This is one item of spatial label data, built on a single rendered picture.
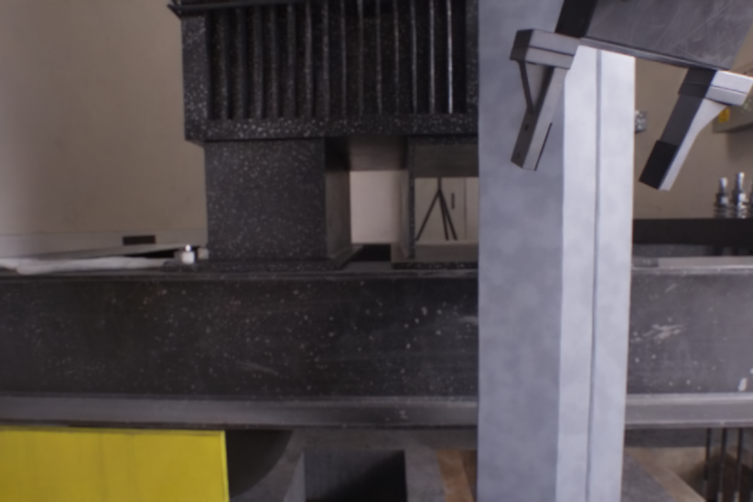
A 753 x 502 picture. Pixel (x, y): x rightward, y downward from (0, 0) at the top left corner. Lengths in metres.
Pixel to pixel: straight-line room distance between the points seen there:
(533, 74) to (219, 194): 0.51
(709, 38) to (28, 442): 1.00
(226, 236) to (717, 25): 0.64
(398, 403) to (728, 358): 0.57
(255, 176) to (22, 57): 0.98
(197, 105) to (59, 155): 0.89
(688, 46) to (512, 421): 0.43
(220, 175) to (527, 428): 0.59
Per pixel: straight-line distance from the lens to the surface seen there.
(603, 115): 0.56
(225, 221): 0.69
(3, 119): 1.44
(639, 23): 0.37
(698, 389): 0.88
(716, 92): 0.44
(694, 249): 1.81
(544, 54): 0.34
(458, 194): 3.77
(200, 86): 0.72
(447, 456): 1.39
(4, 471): 0.95
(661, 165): 0.44
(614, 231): 0.56
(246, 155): 0.69
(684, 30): 0.39
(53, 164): 1.53
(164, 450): 0.76
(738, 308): 0.88
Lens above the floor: 0.73
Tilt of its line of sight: 4 degrees down
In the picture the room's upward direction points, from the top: 1 degrees counter-clockwise
